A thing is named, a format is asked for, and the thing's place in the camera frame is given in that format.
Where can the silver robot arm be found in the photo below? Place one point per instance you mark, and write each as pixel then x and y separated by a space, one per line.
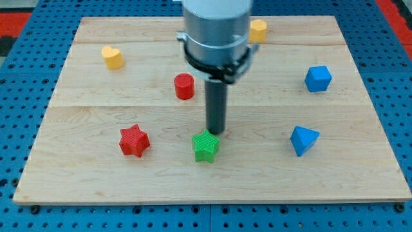
pixel 215 39

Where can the green star block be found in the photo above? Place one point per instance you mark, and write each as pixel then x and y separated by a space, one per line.
pixel 205 145

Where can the red star block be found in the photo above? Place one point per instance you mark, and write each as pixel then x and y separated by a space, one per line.
pixel 133 141

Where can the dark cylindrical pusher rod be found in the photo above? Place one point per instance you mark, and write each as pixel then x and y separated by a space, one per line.
pixel 215 107

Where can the red cylinder block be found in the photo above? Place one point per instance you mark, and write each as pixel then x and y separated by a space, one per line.
pixel 184 86

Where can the wooden board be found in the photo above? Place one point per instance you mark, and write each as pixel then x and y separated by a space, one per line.
pixel 76 158

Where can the blue triangular block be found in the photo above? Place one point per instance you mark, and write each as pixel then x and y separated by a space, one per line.
pixel 303 139

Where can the yellow hexagon block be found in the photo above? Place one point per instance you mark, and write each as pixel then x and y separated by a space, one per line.
pixel 258 31

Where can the yellow heart block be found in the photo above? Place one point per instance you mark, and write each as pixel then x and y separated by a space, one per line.
pixel 112 57

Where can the blue cube block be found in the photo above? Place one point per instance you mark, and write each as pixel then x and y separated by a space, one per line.
pixel 318 79

